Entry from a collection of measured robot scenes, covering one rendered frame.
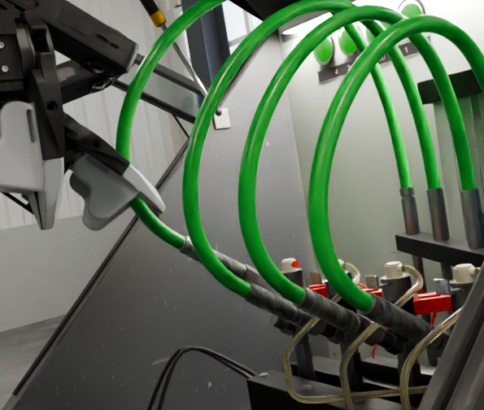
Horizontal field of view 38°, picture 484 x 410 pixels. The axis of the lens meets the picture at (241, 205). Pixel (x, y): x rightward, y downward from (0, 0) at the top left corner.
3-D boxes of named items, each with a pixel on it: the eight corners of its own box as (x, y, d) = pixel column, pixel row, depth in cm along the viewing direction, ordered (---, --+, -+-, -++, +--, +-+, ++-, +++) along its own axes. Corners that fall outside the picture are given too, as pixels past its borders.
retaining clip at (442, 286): (449, 295, 55) (446, 280, 55) (433, 294, 57) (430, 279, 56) (476, 285, 57) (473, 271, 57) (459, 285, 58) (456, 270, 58)
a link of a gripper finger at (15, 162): (-20, 242, 48) (-44, 109, 48) (63, 226, 51) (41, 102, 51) (-9, 242, 46) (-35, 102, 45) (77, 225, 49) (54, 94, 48)
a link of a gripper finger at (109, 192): (136, 250, 65) (53, 196, 65) (170, 201, 67) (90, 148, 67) (139, 242, 62) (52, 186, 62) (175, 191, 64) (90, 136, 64)
